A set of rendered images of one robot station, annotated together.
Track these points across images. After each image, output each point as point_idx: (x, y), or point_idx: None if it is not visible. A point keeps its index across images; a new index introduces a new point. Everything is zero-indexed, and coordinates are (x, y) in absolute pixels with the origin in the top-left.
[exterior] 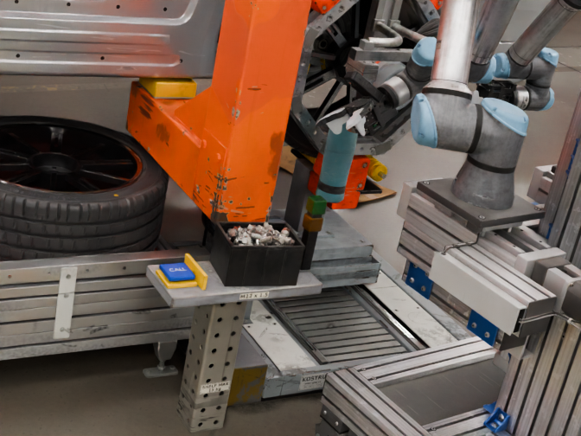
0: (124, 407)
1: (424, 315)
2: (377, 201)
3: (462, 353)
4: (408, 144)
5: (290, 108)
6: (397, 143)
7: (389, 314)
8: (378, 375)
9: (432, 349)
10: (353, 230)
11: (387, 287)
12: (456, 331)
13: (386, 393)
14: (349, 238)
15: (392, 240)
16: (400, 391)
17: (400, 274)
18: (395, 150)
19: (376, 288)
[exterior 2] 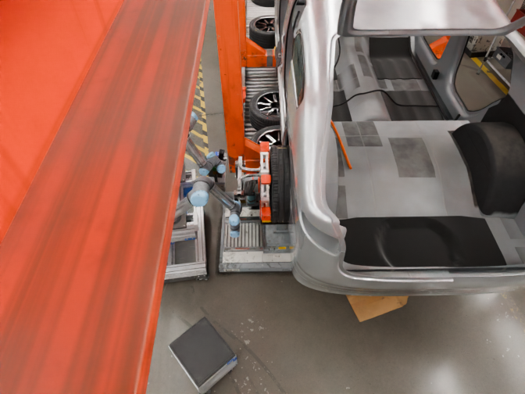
0: (230, 180)
1: (242, 260)
2: (351, 308)
3: (198, 234)
4: (436, 374)
5: (227, 148)
6: (437, 367)
7: (244, 248)
8: (196, 208)
9: (202, 227)
10: (277, 241)
11: (262, 258)
12: (230, 265)
13: (191, 209)
14: (272, 238)
15: (312, 294)
16: (191, 213)
17: (269, 266)
18: (423, 358)
19: (262, 253)
